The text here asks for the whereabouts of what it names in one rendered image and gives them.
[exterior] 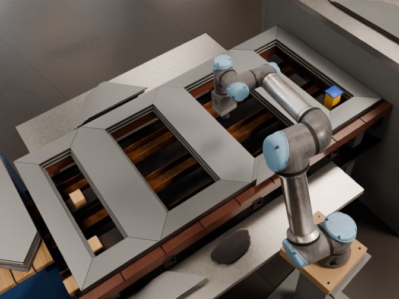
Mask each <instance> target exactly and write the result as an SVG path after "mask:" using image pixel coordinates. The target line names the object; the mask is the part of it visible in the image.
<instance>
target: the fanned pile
mask: <svg viewBox="0 0 399 299"><path fill-rule="evenodd" d="M206 278H207V277H204V276H198V275H190V274H186V273H179V272H171V271H166V272H163V273H162V274H160V275H159V276H157V277H156V278H154V279H153V280H151V281H150V282H149V283H148V284H147V285H146V286H144V288H142V289H141V291H140V292H139V293H138V294H136V295H135V296H134V297H133V299H181V298H183V297H184V296H186V295H187V294H189V292H190V291H192V289H193V288H195V287H196V286H197V284H199V283H200V282H201V281H203V280H205V279H206Z"/></svg>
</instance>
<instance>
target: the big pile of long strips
mask: <svg viewBox="0 0 399 299"><path fill-rule="evenodd" d="M41 243H42V237H41V235H40V233H39V231H38V229H37V227H36V226H35V224H34V222H33V220H32V218H31V216H30V214H29V212H28V210H27V208H26V206H25V204H24V202H23V200H22V198H21V196H20V194H19V192H18V190H17V188H16V186H15V184H14V182H13V181H12V178H11V176H10V174H9V172H8V170H7V168H6V166H5V164H4V162H3V160H2V158H1V156H0V268H4V269H11V270H15V271H22V272H29V270H30V268H31V266H32V264H33V261H34V259H35V257H36V255H37V252H38V250H39V248H40V245H41Z"/></svg>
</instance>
